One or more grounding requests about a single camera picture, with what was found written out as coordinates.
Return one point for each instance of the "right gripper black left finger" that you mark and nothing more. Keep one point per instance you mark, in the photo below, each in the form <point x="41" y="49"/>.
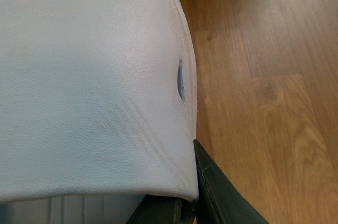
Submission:
<point x="164" y="210"/>

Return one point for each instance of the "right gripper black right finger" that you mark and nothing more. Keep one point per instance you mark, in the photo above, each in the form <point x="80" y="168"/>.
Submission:
<point x="219" y="201"/>

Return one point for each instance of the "light blue slide sandal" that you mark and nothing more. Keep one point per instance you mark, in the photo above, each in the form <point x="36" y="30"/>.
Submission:
<point x="98" y="108"/>

